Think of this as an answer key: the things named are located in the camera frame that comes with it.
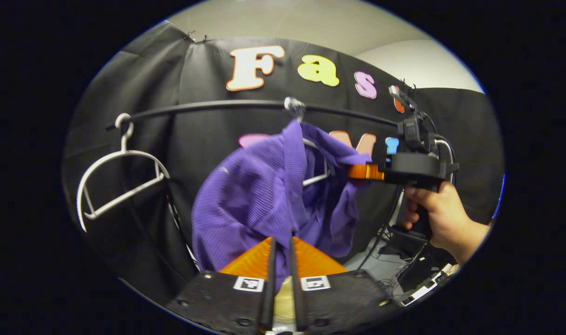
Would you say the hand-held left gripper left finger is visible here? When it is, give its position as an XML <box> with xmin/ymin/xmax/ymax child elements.
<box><xmin>166</xmin><ymin>236</ymin><xmax>277</xmax><ymax>333</ymax></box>

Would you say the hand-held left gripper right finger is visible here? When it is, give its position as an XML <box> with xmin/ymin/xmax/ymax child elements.
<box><xmin>289</xmin><ymin>235</ymin><xmax>403</xmax><ymax>333</ymax></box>

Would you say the purple shirt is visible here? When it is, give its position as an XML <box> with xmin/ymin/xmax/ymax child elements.
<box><xmin>191</xmin><ymin>120</ymin><xmax>373</xmax><ymax>291</ymax></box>

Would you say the white clothes hanger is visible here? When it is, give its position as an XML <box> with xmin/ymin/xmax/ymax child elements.
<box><xmin>77</xmin><ymin>113</ymin><xmax>170</xmax><ymax>233</ymax></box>
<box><xmin>284</xmin><ymin>96</ymin><xmax>335</xmax><ymax>187</ymax></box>

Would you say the black clothes rack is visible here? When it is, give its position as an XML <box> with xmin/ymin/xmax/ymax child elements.
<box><xmin>106</xmin><ymin>99</ymin><xmax>404</xmax><ymax>273</ymax></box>

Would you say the white power strip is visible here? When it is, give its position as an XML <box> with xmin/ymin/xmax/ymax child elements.
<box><xmin>401</xmin><ymin>263</ymin><xmax>460</xmax><ymax>308</ymax></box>

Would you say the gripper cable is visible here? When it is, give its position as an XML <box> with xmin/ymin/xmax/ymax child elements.
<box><xmin>423</xmin><ymin>112</ymin><xmax>456</xmax><ymax>184</ymax></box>

